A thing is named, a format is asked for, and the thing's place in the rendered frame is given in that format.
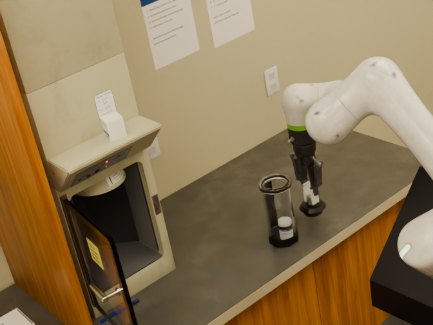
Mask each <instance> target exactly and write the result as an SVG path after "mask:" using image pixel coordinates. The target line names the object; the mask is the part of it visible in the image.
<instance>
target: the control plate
mask: <svg viewBox="0 0 433 325"><path fill-rule="evenodd" d="M132 147H133V146H131V147H129V148H127V149H125V150H123V151H121V152H119V153H117V154H115V155H114V156H112V157H110V158H108V159H106V160H104V161H102V162H100V163H98V164H96V165H94V166H92V167H91V168H88V169H87V170H85V171H83V172H81V173H78V174H77V175H76V176H75V179H74V181H73V184H72V186H74V185H76V184H78V183H80V182H82V181H84V180H86V179H88V178H89V177H91V176H93V175H95V174H97V173H99V172H101V171H103V170H105V169H107V168H109V167H110V166H113V165H114V164H117V163H118V162H120V160H119V159H120V158H121V161H122V160H124V159H126V158H127V156H128V154H129V152H130V150H131V148H132ZM118 155H119V156H118ZM117 156H118V157H117ZM106 161H108V162H106ZM105 162H106V163H105ZM112 162H114V164H112ZM106 165H107V168H106V167H105V166H106ZM99 168H101V169H100V171H99V172H97V173H95V172H96V170H98V169H99ZM89 174H91V175H90V176H89V177H86V176H87V175H89ZM79 179H81V180H80V181H78V180H79ZM72 186H71V187H72Z"/></svg>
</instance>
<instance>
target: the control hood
mask: <svg viewBox="0 0 433 325"><path fill-rule="evenodd" d="M124 125H125V128H126V133H127V136H126V137H123V138H121V139H117V140H115V141H112V142H111V141H110V140H109V139H108V138H107V137H106V136H105V134H104V133H102V134H100V135H98V136H96V137H94V138H92V139H90V140H87V141H85V142H83V143H81V144H79V145H77V146H75V147H73V148H71V149H69V150H67V151H65V152H63V153H61V154H59V155H57V156H55V157H53V158H51V159H49V160H48V165H49V168H50V171H51V174H52V178H53V181H54V184H55V188H56V190H57V191H58V192H63V191H65V190H67V189H69V188H71V186H72V184H73V181H74V179H75V176H76V175H77V174H78V173H81V172H83V171H85V170H87V169H88V168H91V167H92V166H94V165H96V164H98V163H100V162H102V161H104V160H106V159H108V158H110V157H112V156H114V155H115V154H117V153H119V152H121V151H123V150H125V149H127V148H129V147H131V146H133V147H132V148H131V150H130V152H129V154H128V156H127V158H128V157H131V156H132V155H135V154H136V153H138V152H140V151H142V150H144V149H146V148H148V147H150V146H151V144H152V143H153V141H154V140H155V138H156V136H157V134H158V133H159V131H160V129H161V127H162V125H161V124H160V123H157V122H155V121H152V120H150V119H147V118H145V117H142V116H140V115H138V116H136V117H134V118H132V119H130V120H128V121H126V122H124Z"/></svg>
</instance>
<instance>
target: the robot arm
mask: <svg viewBox="0 0 433 325"><path fill-rule="evenodd" d="M281 105H282V108H283V111H284V114H285V118H286V121H287V130H288V134H289V140H288V142H289V143H291V144H293V152H294V153H292V154H291V155H290V157H291V160H292V162H293V167H294V172H295V176H296V180H297V181H300V183H301V184H302V190H303V196H304V201H305V202H307V196H308V195H309V194H311V202H312V205H315V204H316V203H318V202H319V196H318V195H319V191H318V188H319V187H320V186H321V185H322V165H323V162H322V161H320V162H319V161H318V160H317V159H316V156H315V151H316V142H317V143H320V144H325V145H332V144H336V143H339V142H340V141H342V140H344V138H346V136H348V135H349V134H350V133H351V132H352V131H353V129H355V127H356V126H357V125H358V124H359V123H360V122H361V121H362V120H364V118H366V117H367V116H369V115H377V116H378V117H380V118H381V119H382V120H383V121H384V122H385V123H386V124H387V125H388V127H389V128H390V129H391V130H392V131H393V132H394V133H395V134H396V135H397V136H398V137H399V138H400V139H401V141H402V142H403V143H404V144H405V145H406V147H407V148H408V149H409V150H410V151H411V152H412V154H413V155H414V156H415V158H416V159H417V160H418V161H419V162H420V164H421V165H422V167H424V169H425V170H426V172H427V173H428V174H429V175H430V177H431V178H432V180H433V116H432V114H431V113H430V112H429V111H428V109H427V108H426V107H425V105H424V104H423V103H422V102H421V100H420V99H419V97H418V96H417V95H416V93H415V92H414V90H413V89H412V87H411V85H410V84H409V82H408V81H407V80H406V78H405V76H404V75H403V74H402V72H401V70H400V69H399V67H398V66H397V64H396V63H395V62H393V61H391V60H390V59H388V58H386V57H371V58H368V59H366V60H364V61H363V62H362V63H361V64H360V65H359V66H358V67H357V68H356V69H355V70H354V71H353V72H352V73H351V74H350V75H349V76H348V77H347V78H346V79H345V80H344V81H342V80H337V81H330V82H326V83H296V84H292V85H290V86H288V87H287V88H286V89H285V90H284V91H283V93H282V96H281ZM315 141H316V142H315ZM307 172H308V175H309V179H308V178H307ZM308 180H310V181H308ZM310 183H311V186H310ZM398 252H399V255H400V257H401V258H402V259H403V261H404V262H405V263H406V264H408V265H409V266H411V267H412V268H414V269H415V270H418V271H420V272H421V273H423V274H425V275H426V276H428V277H430V278H432V279H433V209H431V210H430V211H428V212H426V213H424V214H422V215H420V216H419V217H416V218H415V219H413V220H412V221H410V222H409V223H408V224H406V225H405V226H404V228H403V229H402V230H401V232H400V234H399V237H398Z"/></svg>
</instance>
